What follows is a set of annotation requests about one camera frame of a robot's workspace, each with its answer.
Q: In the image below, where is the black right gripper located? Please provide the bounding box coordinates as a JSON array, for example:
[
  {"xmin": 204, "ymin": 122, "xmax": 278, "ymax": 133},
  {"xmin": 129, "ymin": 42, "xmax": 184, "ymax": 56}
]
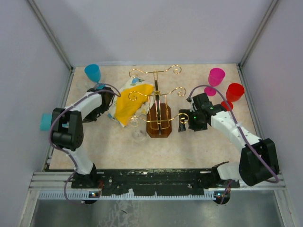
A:
[{"xmin": 178, "ymin": 109, "xmax": 207, "ymax": 132}]

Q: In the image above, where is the blue front wine glass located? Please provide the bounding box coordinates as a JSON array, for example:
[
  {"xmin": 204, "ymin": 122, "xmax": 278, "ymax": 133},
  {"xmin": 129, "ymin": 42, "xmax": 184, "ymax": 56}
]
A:
[{"xmin": 84, "ymin": 64, "xmax": 105, "ymax": 89}]

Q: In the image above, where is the blue wine glass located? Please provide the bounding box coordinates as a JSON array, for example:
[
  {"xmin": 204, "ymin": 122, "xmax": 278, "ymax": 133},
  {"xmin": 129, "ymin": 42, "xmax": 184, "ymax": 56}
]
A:
[
  {"xmin": 84, "ymin": 64, "xmax": 105, "ymax": 89},
  {"xmin": 40, "ymin": 113, "xmax": 52, "ymax": 131}
]

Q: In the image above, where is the clear wine glass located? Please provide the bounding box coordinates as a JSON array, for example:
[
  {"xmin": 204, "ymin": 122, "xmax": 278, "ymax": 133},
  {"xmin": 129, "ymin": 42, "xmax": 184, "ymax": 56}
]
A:
[
  {"xmin": 76, "ymin": 79, "xmax": 95, "ymax": 93},
  {"xmin": 130, "ymin": 116, "xmax": 147, "ymax": 142}
]

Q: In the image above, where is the magenta wine glass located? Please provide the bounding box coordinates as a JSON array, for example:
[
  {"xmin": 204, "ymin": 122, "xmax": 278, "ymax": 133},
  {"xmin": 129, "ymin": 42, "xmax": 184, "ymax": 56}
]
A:
[{"xmin": 204, "ymin": 68, "xmax": 225, "ymax": 96}]

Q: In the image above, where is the red wine glass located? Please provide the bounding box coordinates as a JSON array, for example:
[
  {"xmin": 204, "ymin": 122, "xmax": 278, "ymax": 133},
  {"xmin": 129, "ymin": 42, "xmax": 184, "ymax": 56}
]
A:
[{"xmin": 221, "ymin": 83, "xmax": 245, "ymax": 111}]

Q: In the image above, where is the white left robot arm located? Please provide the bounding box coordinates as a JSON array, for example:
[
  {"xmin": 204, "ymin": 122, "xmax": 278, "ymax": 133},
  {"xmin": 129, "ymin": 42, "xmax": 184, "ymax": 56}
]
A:
[{"xmin": 48, "ymin": 86, "xmax": 119, "ymax": 188}]

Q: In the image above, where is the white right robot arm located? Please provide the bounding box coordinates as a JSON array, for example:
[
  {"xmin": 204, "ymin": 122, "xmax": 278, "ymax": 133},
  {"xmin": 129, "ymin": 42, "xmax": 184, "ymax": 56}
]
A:
[{"xmin": 178, "ymin": 93, "xmax": 280, "ymax": 187}]

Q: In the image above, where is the yellow white patterned cloth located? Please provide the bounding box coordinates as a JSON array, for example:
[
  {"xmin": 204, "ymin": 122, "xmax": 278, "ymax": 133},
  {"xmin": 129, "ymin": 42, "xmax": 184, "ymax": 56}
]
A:
[{"xmin": 106, "ymin": 77, "xmax": 154, "ymax": 127}]

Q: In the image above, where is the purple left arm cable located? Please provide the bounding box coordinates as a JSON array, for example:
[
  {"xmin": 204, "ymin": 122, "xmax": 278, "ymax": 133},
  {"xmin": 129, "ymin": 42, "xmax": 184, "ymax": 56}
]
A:
[{"xmin": 48, "ymin": 83, "xmax": 122, "ymax": 205}]

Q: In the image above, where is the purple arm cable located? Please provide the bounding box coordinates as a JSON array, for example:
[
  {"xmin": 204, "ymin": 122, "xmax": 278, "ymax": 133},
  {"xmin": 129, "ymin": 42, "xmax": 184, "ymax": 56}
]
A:
[
  {"xmin": 187, "ymin": 84, "xmax": 280, "ymax": 205},
  {"xmin": 48, "ymin": 83, "xmax": 122, "ymax": 205}
]

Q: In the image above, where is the gold wire wine glass rack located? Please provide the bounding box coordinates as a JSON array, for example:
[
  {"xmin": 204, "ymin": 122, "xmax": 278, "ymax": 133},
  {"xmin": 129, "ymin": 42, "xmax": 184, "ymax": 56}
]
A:
[{"xmin": 128, "ymin": 65, "xmax": 189, "ymax": 138}]

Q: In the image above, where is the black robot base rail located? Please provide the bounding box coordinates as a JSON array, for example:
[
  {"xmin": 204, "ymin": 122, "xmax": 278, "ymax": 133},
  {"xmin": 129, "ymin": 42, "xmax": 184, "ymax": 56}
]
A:
[{"xmin": 71, "ymin": 166, "xmax": 240, "ymax": 197}]

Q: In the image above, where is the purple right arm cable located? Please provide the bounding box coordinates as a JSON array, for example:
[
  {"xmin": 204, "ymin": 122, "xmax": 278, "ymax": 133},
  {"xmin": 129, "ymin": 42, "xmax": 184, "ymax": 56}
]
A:
[{"xmin": 187, "ymin": 84, "xmax": 280, "ymax": 205}]

